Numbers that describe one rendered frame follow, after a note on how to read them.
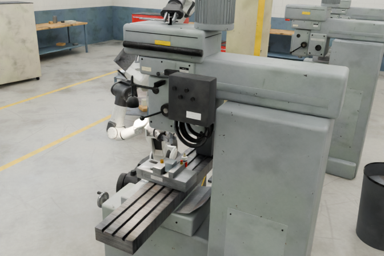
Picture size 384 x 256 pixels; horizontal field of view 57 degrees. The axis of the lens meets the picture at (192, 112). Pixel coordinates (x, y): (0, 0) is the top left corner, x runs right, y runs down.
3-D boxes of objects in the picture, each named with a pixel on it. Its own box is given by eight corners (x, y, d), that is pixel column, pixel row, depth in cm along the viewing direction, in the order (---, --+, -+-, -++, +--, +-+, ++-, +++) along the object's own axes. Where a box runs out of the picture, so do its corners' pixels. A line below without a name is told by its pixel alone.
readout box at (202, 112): (166, 120, 162) (166, 75, 154) (176, 114, 169) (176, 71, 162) (206, 128, 153) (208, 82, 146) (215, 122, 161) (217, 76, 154)
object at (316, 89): (175, 92, 187) (176, 54, 180) (194, 82, 206) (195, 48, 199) (338, 121, 154) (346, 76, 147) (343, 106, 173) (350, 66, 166)
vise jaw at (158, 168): (152, 172, 219) (152, 166, 217) (165, 162, 231) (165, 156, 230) (160, 175, 216) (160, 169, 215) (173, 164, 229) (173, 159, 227)
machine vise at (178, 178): (136, 177, 226) (136, 162, 222) (150, 167, 239) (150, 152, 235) (185, 192, 211) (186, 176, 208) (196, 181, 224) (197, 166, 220)
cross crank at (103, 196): (93, 209, 253) (92, 195, 249) (104, 200, 263) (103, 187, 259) (111, 215, 246) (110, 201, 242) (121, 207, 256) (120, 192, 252)
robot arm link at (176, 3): (184, 23, 192) (188, 10, 200) (182, 7, 185) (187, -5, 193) (162, 22, 195) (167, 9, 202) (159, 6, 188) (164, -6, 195)
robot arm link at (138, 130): (146, 123, 221) (130, 130, 227) (155, 130, 227) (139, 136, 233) (147, 115, 225) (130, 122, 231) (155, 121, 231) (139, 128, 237)
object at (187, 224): (120, 212, 224) (119, 196, 220) (150, 186, 254) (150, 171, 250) (191, 238, 204) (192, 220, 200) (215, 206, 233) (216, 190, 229)
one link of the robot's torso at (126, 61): (122, 82, 269) (103, 66, 235) (150, 47, 271) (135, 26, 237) (152, 104, 261) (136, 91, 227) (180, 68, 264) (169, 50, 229)
